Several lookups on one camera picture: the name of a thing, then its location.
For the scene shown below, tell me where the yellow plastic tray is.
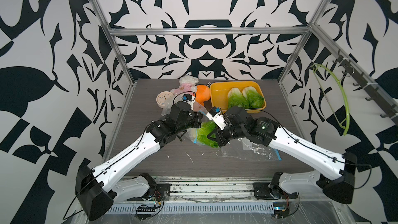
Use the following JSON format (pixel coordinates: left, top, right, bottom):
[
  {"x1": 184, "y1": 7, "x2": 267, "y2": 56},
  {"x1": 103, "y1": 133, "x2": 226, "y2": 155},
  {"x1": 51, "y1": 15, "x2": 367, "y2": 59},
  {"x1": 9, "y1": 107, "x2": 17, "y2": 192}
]
[{"x1": 210, "y1": 81, "x2": 266, "y2": 113}]

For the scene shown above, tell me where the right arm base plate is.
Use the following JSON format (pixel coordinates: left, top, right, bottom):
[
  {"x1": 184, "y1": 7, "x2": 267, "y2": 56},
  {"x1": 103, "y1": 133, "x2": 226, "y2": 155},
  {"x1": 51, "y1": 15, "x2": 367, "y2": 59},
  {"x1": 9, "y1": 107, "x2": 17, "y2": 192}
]
[{"x1": 253, "y1": 172, "x2": 299, "y2": 200}]

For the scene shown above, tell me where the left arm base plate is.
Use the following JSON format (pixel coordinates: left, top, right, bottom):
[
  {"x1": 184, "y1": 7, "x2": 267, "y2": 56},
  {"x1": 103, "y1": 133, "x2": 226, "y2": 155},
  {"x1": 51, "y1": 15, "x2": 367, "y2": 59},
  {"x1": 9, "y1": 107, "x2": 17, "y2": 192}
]
[{"x1": 127, "y1": 173, "x2": 171, "y2": 201}]

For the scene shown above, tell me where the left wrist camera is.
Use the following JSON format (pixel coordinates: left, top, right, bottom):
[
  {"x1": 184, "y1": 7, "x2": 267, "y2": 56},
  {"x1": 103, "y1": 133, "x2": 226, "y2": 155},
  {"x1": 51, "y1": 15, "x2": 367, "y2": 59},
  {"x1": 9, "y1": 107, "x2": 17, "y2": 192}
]
[{"x1": 181, "y1": 93, "x2": 194, "y2": 102}]

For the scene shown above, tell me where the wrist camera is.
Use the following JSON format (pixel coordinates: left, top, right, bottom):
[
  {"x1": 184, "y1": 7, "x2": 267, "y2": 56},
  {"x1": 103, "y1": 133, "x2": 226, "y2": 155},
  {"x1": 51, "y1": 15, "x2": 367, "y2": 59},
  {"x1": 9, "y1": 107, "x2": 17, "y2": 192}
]
[
  {"x1": 181, "y1": 93, "x2": 194, "y2": 102},
  {"x1": 206, "y1": 107, "x2": 227, "y2": 130}
]

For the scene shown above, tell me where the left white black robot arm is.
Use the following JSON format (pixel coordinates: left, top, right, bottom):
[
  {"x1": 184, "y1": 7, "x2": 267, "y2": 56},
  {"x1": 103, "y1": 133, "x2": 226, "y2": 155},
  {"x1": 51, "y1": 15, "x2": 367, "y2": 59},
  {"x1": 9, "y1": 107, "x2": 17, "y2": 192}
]
[{"x1": 75, "y1": 102, "x2": 204, "y2": 221}]

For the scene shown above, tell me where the white teddy bear pink shirt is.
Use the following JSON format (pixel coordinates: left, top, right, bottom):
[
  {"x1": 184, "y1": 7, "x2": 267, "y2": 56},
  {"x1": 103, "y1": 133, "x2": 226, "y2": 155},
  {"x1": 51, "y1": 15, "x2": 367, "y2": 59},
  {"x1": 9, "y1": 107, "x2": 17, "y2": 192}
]
[{"x1": 170, "y1": 75, "x2": 199, "y2": 96}]

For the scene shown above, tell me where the clear zipper bag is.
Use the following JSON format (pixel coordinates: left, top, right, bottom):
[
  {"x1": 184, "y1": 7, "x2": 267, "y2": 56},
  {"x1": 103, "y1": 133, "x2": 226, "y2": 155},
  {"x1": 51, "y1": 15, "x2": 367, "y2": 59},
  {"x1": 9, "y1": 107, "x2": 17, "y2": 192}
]
[
  {"x1": 221, "y1": 138, "x2": 282, "y2": 162},
  {"x1": 159, "y1": 91, "x2": 219, "y2": 148}
]

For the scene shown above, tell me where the small pink round clock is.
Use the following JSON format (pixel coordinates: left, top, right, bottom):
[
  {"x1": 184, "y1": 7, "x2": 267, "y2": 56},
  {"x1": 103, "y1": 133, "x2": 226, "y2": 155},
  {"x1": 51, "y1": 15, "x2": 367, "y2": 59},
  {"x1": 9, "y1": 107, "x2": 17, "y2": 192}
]
[{"x1": 156, "y1": 91, "x2": 174, "y2": 109}]

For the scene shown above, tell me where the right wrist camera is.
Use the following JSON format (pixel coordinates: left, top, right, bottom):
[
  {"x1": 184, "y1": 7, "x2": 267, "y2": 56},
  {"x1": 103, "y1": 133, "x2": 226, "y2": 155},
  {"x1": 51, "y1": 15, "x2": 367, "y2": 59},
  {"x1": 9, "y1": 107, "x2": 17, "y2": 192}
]
[{"x1": 206, "y1": 107, "x2": 227, "y2": 130}]

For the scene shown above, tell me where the aluminium frame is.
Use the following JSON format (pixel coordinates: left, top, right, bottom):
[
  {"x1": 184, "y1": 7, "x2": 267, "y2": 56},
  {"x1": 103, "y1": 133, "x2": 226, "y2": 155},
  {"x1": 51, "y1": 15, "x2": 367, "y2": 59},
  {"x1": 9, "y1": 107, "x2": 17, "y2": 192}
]
[{"x1": 71, "y1": 0, "x2": 398, "y2": 224}]

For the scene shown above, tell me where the chinese cabbage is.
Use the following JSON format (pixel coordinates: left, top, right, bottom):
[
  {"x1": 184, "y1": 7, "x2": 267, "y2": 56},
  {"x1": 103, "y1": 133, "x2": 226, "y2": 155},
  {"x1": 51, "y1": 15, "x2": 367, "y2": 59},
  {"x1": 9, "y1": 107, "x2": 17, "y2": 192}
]
[
  {"x1": 242, "y1": 87, "x2": 265, "y2": 108},
  {"x1": 227, "y1": 88, "x2": 250, "y2": 109},
  {"x1": 192, "y1": 121, "x2": 219, "y2": 148}
]

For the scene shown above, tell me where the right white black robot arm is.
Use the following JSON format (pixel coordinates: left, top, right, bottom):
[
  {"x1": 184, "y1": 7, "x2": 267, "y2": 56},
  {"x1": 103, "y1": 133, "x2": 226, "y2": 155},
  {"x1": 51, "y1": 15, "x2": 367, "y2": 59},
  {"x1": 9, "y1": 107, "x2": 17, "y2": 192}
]
[{"x1": 206, "y1": 106, "x2": 357, "y2": 204}]

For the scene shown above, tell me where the black wall hook rack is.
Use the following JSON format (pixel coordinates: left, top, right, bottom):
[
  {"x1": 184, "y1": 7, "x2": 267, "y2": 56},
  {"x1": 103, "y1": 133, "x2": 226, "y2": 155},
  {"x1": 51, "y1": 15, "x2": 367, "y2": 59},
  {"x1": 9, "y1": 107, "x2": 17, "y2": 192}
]
[{"x1": 334, "y1": 50, "x2": 398, "y2": 125}]

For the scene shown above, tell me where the orange plush toy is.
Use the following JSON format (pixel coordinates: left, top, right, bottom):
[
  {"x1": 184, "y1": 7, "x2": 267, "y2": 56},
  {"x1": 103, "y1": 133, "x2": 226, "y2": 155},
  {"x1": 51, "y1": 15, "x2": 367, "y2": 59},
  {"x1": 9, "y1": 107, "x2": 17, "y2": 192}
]
[{"x1": 195, "y1": 85, "x2": 210, "y2": 106}]

